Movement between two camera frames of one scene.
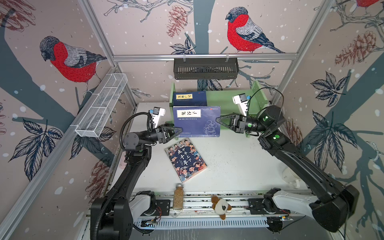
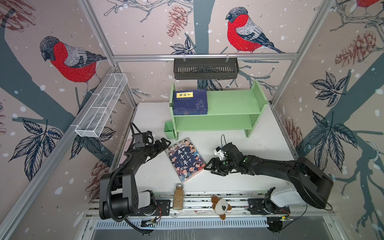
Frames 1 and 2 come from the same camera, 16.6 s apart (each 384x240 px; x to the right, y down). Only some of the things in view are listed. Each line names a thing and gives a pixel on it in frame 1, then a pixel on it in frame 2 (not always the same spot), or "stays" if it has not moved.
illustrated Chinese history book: x=186 y=159 stays
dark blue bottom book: x=197 y=121 → x=190 y=99
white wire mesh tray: x=96 y=117 stays
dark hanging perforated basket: x=205 y=68 stays
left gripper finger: x=169 y=139 → x=165 y=143
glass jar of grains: x=178 y=197 stays
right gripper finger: x=226 y=120 → x=212 y=164
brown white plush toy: x=220 y=206 stays
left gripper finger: x=170 y=131 → x=158 y=145
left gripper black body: x=158 y=132 → x=152 y=149
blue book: x=197 y=98 → x=190 y=111
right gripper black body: x=241 y=126 → x=227 y=164
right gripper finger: x=226 y=125 → x=219 y=173
